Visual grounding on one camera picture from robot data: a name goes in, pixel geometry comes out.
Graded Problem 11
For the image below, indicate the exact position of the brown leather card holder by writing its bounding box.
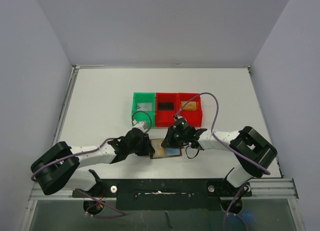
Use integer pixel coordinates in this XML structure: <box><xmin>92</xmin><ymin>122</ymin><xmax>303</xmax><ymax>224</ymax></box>
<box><xmin>150</xmin><ymin>147</ymin><xmax>182</xmax><ymax>159</ymax></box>

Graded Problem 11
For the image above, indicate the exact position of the gold card with grey stripe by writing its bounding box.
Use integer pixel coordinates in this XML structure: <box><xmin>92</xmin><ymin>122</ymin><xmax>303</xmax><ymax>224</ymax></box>
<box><xmin>180</xmin><ymin>101</ymin><xmax>198</xmax><ymax>111</ymax></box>

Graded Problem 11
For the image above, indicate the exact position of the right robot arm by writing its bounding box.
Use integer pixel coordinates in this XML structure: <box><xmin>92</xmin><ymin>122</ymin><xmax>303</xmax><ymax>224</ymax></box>
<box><xmin>161</xmin><ymin>117</ymin><xmax>278</xmax><ymax>196</ymax></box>

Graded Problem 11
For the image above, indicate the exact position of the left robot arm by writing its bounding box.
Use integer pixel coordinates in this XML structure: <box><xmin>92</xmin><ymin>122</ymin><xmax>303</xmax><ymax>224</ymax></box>
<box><xmin>30</xmin><ymin>127</ymin><xmax>155</xmax><ymax>197</ymax></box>

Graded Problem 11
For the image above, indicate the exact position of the black card in red bin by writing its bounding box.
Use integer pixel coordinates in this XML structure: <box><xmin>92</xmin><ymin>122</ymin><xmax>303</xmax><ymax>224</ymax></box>
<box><xmin>157</xmin><ymin>102</ymin><xmax>175</xmax><ymax>111</ymax></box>

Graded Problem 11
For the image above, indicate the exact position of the silver card in green bin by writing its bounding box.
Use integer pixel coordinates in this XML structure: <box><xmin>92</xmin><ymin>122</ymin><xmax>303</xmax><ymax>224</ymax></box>
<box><xmin>136</xmin><ymin>102</ymin><xmax>153</xmax><ymax>112</ymax></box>

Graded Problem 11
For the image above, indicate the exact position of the right red plastic bin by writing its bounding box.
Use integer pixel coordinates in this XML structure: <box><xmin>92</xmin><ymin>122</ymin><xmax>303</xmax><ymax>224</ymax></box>
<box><xmin>177</xmin><ymin>92</ymin><xmax>203</xmax><ymax>127</ymax></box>

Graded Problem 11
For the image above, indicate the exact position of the red plastic bin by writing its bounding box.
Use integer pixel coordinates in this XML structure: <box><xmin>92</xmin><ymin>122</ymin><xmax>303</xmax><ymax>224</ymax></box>
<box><xmin>177</xmin><ymin>92</ymin><xmax>203</xmax><ymax>127</ymax></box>
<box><xmin>155</xmin><ymin>92</ymin><xmax>178</xmax><ymax>127</ymax></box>

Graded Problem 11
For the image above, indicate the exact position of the middle red plastic bin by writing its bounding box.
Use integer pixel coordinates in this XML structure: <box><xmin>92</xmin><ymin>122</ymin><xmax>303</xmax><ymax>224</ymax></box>
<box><xmin>155</xmin><ymin>92</ymin><xmax>178</xmax><ymax>127</ymax></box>

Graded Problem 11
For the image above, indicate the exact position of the green plastic bin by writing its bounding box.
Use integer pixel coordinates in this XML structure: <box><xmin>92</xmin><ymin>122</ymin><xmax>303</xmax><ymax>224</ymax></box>
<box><xmin>131</xmin><ymin>92</ymin><xmax>156</xmax><ymax>127</ymax></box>

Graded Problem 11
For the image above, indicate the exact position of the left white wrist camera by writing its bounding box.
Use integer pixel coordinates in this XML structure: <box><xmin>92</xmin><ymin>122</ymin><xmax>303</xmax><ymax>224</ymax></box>
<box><xmin>131</xmin><ymin>119</ymin><xmax>148</xmax><ymax>132</ymax></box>

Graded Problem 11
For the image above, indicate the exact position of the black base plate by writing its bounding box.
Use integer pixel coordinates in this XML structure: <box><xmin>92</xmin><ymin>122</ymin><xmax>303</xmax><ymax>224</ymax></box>
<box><xmin>88</xmin><ymin>178</ymin><xmax>238</xmax><ymax>211</ymax></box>

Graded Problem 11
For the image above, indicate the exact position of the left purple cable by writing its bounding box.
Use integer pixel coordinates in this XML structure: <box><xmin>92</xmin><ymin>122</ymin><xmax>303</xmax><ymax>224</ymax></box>
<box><xmin>30</xmin><ymin>110</ymin><xmax>153</xmax><ymax>219</ymax></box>

